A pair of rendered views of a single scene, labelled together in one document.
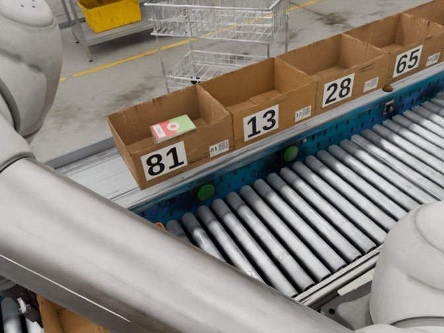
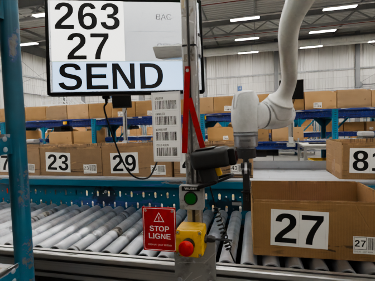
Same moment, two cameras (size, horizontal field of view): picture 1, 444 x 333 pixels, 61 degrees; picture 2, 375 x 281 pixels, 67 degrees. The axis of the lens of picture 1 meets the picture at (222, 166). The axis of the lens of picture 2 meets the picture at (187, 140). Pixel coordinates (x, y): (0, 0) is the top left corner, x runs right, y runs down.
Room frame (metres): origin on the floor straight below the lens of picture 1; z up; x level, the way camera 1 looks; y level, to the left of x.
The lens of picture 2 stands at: (-0.40, 0.06, 1.15)
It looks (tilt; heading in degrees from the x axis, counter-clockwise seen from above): 3 degrees down; 38
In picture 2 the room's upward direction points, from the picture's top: 2 degrees counter-clockwise
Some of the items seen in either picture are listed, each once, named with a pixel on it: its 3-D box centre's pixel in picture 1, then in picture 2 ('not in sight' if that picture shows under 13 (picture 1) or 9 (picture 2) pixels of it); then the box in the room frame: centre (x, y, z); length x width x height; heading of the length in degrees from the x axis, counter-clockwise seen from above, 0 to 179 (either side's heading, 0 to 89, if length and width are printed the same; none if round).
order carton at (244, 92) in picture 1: (256, 100); not in sight; (1.38, -0.18, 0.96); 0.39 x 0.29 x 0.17; 115
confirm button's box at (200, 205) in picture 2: not in sight; (191, 197); (0.21, 0.53, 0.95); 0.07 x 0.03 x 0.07; 115
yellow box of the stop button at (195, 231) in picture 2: not in sight; (204, 240); (0.20, 0.49, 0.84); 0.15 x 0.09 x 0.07; 115
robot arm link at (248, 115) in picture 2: not in sight; (248, 111); (0.58, 0.54, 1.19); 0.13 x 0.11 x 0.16; 159
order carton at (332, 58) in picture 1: (329, 72); not in sight; (1.54, -0.53, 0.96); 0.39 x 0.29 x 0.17; 115
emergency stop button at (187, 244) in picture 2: not in sight; (187, 246); (0.15, 0.50, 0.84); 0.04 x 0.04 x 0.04; 25
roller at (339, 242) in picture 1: (308, 213); not in sight; (0.93, -0.30, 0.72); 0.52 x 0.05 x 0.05; 25
